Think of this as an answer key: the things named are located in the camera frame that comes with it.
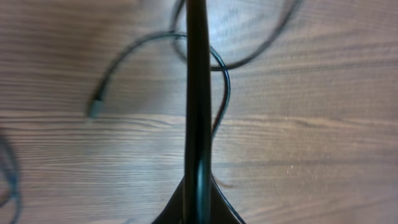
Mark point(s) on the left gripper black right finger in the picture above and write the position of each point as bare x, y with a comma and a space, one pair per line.
222, 212

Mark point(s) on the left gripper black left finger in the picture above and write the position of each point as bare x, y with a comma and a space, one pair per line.
173, 211

